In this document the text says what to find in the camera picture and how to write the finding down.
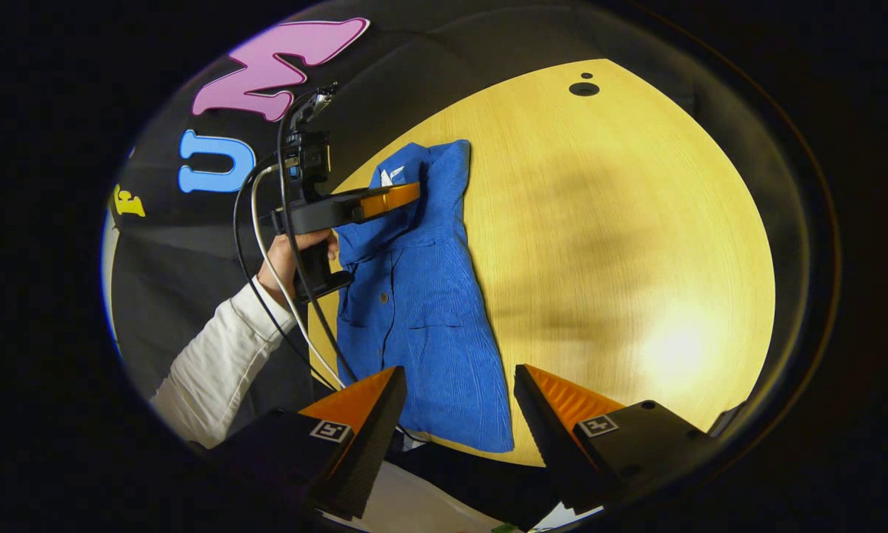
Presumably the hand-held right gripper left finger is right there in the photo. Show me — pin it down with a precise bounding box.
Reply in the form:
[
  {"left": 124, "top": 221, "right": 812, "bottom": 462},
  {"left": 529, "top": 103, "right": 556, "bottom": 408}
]
[{"left": 213, "top": 364, "right": 410, "bottom": 520}]

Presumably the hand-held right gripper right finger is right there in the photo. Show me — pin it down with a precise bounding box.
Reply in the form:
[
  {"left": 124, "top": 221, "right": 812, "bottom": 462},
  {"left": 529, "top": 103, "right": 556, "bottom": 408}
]
[{"left": 513, "top": 363, "right": 746, "bottom": 515}]

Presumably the blue button shirt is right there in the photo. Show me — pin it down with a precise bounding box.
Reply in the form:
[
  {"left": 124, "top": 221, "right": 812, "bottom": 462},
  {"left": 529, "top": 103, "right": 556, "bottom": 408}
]
[{"left": 333, "top": 139, "right": 515, "bottom": 454}]

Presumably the white cloth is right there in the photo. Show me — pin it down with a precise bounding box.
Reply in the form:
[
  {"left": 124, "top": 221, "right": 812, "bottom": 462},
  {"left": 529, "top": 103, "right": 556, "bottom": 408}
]
[{"left": 325, "top": 460, "right": 607, "bottom": 533}]

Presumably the black backdrop cloth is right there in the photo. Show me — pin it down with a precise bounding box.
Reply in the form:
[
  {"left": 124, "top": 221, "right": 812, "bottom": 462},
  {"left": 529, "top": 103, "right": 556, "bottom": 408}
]
[{"left": 107, "top": 0, "right": 807, "bottom": 415}]

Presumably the black cable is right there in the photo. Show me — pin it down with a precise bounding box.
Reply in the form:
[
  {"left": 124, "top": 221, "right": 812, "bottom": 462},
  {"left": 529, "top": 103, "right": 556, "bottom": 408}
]
[
  {"left": 276, "top": 90, "right": 359, "bottom": 384},
  {"left": 233, "top": 157, "right": 337, "bottom": 392}
]

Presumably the white cable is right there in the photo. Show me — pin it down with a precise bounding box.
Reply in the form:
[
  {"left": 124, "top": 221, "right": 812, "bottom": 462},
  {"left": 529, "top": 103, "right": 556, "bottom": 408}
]
[{"left": 250, "top": 164, "right": 347, "bottom": 391}]

